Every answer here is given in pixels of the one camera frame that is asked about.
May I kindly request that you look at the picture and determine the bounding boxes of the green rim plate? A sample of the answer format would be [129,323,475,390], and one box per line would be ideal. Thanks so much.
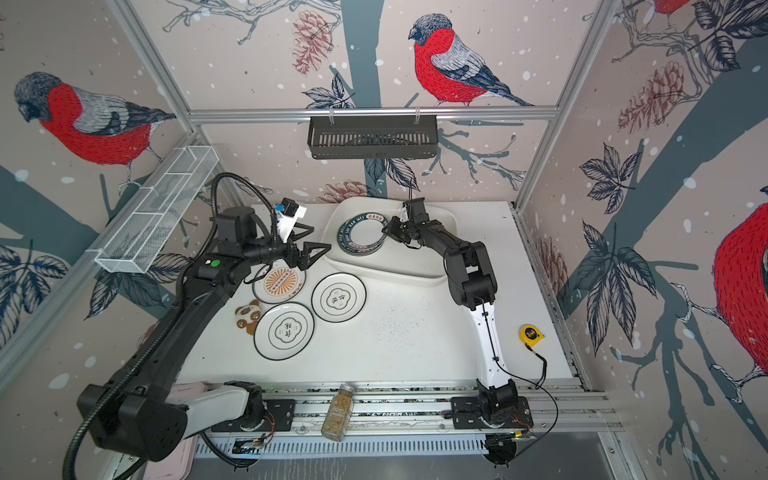
[336,212,388,257]

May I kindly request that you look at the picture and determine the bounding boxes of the white flower plate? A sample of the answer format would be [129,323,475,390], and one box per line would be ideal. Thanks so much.
[311,272,367,323]
[253,302,316,361]

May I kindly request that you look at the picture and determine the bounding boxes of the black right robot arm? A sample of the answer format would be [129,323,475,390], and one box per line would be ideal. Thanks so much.
[383,198,519,427]

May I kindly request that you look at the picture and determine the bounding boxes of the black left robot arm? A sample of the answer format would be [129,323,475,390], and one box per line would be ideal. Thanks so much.
[62,207,331,479]

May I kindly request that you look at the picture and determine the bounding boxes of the white plastic bin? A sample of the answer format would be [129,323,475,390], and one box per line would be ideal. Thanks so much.
[322,197,445,286]

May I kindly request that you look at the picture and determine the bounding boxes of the sunburst plate left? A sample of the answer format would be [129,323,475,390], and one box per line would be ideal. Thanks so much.
[251,260,306,305]

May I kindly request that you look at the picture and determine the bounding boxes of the yellow tape measure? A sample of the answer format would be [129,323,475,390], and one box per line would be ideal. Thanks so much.
[519,324,545,349]

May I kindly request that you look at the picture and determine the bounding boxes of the spice jar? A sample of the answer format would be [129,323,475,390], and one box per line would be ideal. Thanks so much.
[321,384,355,442]

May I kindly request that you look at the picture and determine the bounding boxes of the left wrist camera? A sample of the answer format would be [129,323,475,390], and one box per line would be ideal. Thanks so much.
[274,198,307,243]

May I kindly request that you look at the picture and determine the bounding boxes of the black wall basket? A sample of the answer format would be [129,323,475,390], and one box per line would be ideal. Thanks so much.
[307,115,439,160]

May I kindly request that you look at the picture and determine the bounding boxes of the white wire mesh shelf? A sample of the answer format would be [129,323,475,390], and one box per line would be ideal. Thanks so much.
[95,146,219,273]

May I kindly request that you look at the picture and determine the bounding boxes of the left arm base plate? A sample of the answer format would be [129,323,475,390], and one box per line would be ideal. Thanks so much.
[210,399,296,434]

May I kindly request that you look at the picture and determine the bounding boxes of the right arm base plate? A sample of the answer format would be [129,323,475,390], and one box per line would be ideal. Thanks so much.
[446,397,534,430]

